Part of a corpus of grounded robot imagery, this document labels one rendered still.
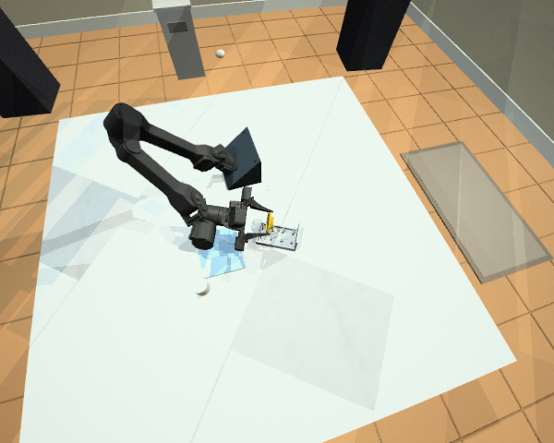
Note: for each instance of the light blue flat square mat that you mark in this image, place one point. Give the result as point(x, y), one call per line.
point(222, 258)

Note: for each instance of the yellow plate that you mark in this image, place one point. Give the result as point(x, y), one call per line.
point(269, 222)

